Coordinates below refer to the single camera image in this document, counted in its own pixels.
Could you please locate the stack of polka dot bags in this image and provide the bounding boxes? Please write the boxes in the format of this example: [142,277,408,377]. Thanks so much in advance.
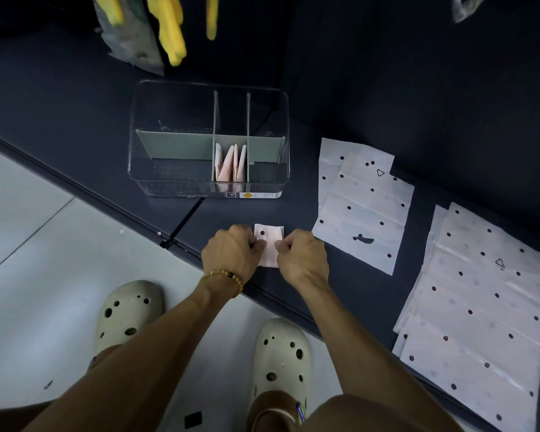
[391,202,540,432]

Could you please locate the person's left forearm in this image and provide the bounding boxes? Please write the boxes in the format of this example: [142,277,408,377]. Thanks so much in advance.
[25,276,244,432]

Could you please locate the person's right leg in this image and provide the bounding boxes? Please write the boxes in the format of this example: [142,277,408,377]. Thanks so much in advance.
[247,391,451,432]

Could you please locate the dark blue sofa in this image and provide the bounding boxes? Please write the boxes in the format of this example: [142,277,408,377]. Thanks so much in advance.
[0,0,540,432]

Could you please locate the person's right hand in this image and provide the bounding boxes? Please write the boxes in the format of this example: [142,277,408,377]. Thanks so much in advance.
[274,228,330,291]

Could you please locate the clear plastic organizer box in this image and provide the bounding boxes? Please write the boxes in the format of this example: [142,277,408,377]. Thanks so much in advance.
[128,79,291,199]

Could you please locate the brown bead bracelet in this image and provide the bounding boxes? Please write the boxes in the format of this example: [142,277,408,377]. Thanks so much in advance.
[200,269,245,298]

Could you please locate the cream left clog shoe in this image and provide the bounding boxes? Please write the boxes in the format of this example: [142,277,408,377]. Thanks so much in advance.
[88,280,165,370]

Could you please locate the pink bags row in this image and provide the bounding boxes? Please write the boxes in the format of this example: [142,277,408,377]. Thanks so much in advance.
[311,137,416,276]

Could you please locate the person's right forearm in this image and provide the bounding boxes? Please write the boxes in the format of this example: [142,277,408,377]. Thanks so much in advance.
[296,278,464,432]

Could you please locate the cream clog shoe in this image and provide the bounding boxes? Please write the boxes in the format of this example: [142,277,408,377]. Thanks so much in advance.
[88,280,165,370]
[247,317,314,432]

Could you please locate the cream right clog shoe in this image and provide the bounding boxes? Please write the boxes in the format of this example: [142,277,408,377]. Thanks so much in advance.
[247,317,314,432]

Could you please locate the person's left hand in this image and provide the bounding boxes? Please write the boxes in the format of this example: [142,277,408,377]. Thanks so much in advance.
[201,224,267,289]

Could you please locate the grey plush toy yellow feet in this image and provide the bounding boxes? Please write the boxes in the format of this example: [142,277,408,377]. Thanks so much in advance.
[94,0,271,67]

